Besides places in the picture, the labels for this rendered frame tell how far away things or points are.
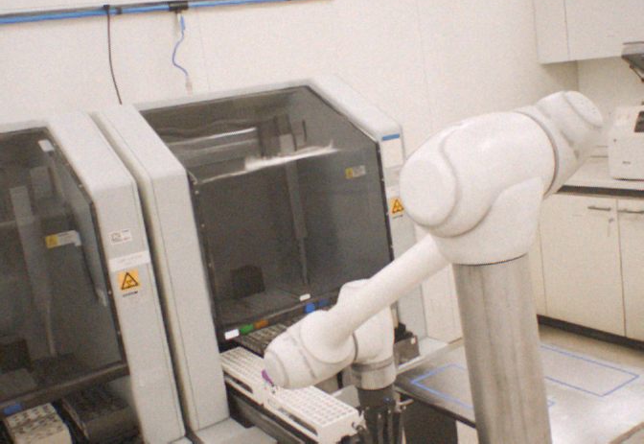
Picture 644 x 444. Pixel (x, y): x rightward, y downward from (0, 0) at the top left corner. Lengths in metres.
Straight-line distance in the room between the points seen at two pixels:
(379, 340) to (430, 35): 2.60
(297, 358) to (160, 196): 0.72
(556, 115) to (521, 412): 0.39
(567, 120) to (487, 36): 3.11
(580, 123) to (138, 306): 1.23
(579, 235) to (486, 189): 3.17
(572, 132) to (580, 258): 3.08
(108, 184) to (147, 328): 0.38
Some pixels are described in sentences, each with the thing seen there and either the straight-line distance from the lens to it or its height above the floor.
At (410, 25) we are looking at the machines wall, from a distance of 3.73.
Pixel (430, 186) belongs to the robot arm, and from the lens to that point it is 0.86.
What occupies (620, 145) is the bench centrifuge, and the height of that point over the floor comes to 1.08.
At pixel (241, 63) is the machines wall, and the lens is 3.19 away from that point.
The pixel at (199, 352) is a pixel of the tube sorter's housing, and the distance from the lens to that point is 1.96.
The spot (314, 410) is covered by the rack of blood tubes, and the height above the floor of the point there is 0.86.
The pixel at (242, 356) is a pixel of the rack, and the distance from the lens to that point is 2.12.
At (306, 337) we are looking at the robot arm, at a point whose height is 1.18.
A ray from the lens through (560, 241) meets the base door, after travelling 4.12.
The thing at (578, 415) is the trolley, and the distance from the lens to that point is 1.71.
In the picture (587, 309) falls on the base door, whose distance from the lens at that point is 4.13.
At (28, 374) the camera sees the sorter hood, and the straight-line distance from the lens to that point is 1.83.
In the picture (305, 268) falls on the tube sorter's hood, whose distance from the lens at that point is 2.05.
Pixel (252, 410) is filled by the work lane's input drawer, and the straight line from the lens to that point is 1.93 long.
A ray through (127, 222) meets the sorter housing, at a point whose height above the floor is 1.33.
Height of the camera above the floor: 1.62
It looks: 11 degrees down
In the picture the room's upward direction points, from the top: 8 degrees counter-clockwise
